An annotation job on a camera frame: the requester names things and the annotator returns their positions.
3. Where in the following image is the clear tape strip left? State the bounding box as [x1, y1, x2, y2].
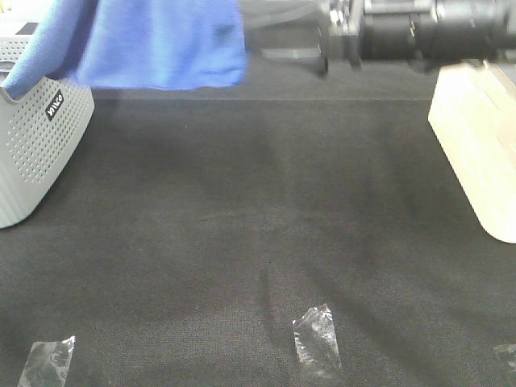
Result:
[18, 335, 76, 387]

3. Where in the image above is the black table cloth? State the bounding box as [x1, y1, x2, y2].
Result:
[0, 0, 516, 387]

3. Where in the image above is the white plastic storage box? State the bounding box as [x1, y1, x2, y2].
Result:
[428, 64, 515, 243]

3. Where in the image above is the clear tape strip middle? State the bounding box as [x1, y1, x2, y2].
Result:
[292, 303, 342, 381]

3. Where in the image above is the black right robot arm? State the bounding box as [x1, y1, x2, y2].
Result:
[314, 1, 515, 73]

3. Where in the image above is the grey perforated laundry basket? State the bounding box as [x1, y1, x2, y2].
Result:
[0, 15, 96, 230]

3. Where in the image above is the clear tape strip right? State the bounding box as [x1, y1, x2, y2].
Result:
[493, 343, 516, 373]

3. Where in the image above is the blue microfibre towel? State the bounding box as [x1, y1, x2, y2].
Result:
[2, 1, 247, 99]

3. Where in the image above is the clear tape strip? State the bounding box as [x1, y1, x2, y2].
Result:
[18, 335, 76, 387]
[292, 303, 342, 381]
[493, 343, 516, 373]

